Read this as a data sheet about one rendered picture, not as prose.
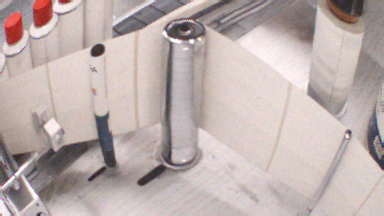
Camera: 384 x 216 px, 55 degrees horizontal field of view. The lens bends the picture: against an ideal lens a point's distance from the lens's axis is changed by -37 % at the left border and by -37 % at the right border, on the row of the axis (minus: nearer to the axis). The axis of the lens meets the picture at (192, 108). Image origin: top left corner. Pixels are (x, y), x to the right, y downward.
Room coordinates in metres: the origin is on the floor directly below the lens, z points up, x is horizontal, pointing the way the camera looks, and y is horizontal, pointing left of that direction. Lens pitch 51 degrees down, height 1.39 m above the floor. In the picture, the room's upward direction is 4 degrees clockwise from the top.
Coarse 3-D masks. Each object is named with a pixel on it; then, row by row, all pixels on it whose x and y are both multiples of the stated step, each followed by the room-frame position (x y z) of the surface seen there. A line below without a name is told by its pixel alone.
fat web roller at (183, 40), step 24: (168, 24) 0.36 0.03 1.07; (192, 24) 0.36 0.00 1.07; (168, 48) 0.34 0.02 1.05; (192, 48) 0.33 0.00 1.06; (168, 72) 0.33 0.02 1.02; (192, 72) 0.33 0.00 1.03; (168, 96) 0.33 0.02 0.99; (192, 96) 0.33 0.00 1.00; (168, 120) 0.33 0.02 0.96; (192, 120) 0.34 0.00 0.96; (168, 144) 0.33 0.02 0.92; (192, 144) 0.34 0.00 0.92
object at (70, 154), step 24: (24, 0) 0.78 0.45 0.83; (120, 0) 0.71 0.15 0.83; (144, 0) 0.70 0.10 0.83; (288, 0) 0.76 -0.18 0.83; (312, 0) 0.79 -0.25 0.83; (0, 24) 0.69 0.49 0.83; (24, 24) 0.67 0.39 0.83; (240, 24) 0.64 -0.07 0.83; (0, 48) 0.59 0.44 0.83; (72, 144) 0.38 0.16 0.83
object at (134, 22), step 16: (160, 0) 0.63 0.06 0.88; (176, 0) 0.64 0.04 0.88; (192, 0) 0.64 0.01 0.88; (224, 0) 0.65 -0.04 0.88; (128, 16) 0.59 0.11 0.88; (144, 16) 0.59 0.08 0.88; (160, 16) 0.59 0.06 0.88; (192, 16) 0.59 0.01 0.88; (112, 32) 0.55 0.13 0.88; (128, 32) 0.55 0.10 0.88; (16, 160) 0.29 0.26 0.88
